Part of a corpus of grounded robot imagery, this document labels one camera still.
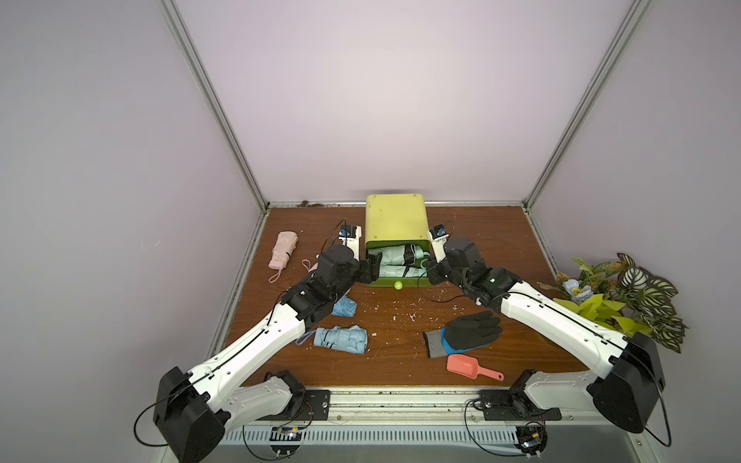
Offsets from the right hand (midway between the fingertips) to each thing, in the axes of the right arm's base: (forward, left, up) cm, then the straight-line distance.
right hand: (430, 251), depth 79 cm
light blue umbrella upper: (-10, +25, -16) cm, 31 cm away
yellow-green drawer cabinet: (+9, +10, 0) cm, 13 cm away
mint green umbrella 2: (0, +8, -2) cm, 8 cm away
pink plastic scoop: (-24, -11, -22) cm, 34 cm away
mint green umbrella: (-5, +8, -2) cm, 10 cm away
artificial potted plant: (-11, -47, -3) cm, 49 cm away
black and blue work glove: (-15, -13, -21) cm, 28 cm away
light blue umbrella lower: (-20, +22, -16) cm, 33 cm away
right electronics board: (-40, -24, -24) cm, 53 cm away
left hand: (-3, +15, +4) cm, 16 cm away
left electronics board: (-41, +37, -23) cm, 60 cm away
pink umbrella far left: (+14, +51, -17) cm, 56 cm away
